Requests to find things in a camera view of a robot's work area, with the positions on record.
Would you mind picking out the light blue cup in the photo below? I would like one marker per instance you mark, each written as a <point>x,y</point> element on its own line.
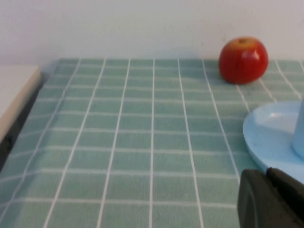
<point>299,130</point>

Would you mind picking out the red apple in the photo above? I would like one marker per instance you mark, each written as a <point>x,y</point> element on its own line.
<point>242,61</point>

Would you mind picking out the white side table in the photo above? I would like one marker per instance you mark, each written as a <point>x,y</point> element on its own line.
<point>14,90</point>

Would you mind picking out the green white checkered tablecloth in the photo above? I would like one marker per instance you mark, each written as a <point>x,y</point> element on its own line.
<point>142,142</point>

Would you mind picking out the light blue plate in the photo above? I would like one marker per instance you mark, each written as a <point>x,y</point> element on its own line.
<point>266,135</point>

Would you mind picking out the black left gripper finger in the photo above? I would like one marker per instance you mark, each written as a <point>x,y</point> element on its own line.
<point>268,202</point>

